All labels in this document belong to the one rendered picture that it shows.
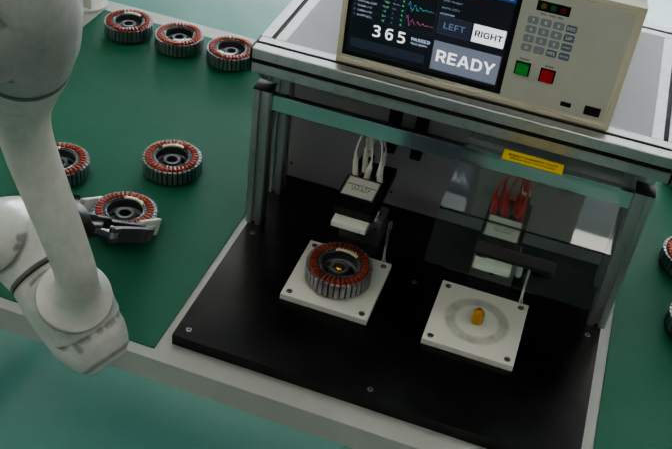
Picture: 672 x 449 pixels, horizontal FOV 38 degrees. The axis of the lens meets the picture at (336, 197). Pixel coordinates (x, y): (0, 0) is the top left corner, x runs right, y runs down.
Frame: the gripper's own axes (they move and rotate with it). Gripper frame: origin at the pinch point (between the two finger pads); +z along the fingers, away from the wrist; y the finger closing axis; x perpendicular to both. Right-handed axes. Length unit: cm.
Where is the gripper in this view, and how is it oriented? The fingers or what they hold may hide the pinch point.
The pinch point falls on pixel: (123, 215)
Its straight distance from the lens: 175.5
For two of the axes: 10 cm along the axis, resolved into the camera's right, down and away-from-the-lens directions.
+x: 2.9, -9.5, -1.4
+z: 2.9, -0.6, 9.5
